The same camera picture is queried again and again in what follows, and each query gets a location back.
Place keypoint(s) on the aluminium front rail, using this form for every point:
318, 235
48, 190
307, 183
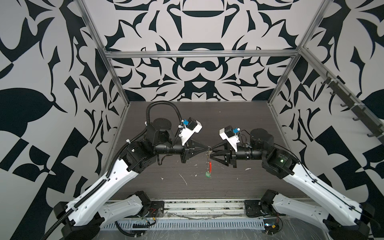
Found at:
204, 208

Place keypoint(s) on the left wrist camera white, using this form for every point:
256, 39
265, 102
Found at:
189, 127

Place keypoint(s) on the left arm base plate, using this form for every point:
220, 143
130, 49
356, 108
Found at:
153, 209

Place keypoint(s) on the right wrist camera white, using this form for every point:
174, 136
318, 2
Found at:
231, 135

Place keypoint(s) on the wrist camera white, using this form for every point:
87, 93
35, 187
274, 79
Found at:
231, 135
189, 127

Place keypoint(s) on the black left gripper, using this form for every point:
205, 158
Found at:
187, 151

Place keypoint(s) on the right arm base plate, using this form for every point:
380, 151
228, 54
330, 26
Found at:
258, 208

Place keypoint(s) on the black wall hook rail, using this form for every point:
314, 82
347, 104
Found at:
352, 103

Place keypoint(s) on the large metal keyring red handle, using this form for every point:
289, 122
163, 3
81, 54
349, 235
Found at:
209, 163

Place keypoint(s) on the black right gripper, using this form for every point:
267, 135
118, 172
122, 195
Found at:
231, 157

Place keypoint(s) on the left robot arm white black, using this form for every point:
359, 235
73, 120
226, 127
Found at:
84, 216

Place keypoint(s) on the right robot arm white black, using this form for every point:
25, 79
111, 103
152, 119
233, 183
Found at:
341, 217

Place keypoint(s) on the white slotted cable duct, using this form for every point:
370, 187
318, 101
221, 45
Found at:
211, 224

